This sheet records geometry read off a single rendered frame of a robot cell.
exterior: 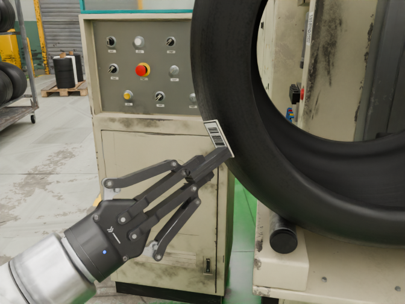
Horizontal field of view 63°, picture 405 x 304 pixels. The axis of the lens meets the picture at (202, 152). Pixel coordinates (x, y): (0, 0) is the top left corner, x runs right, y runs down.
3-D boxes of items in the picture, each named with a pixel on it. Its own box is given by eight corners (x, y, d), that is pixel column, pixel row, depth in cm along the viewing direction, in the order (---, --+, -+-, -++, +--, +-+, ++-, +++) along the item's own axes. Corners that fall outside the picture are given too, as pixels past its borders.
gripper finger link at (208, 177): (183, 190, 44) (194, 207, 45) (211, 169, 46) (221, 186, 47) (179, 189, 46) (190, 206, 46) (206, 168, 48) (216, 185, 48)
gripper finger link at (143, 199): (116, 222, 43) (109, 213, 43) (181, 172, 47) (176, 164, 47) (122, 228, 40) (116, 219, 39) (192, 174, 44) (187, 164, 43)
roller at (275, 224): (264, 158, 85) (280, 150, 84) (273, 172, 86) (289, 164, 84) (263, 238, 53) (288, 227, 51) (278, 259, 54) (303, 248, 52)
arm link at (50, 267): (56, 306, 42) (97, 274, 44) (60, 341, 34) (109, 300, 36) (12, 250, 40) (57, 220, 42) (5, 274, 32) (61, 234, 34)
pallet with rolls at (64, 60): (57, 86, 731) (51, 50, 704) (94, 85, 743) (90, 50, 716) (41, 97, 620) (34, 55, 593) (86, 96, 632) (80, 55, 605)
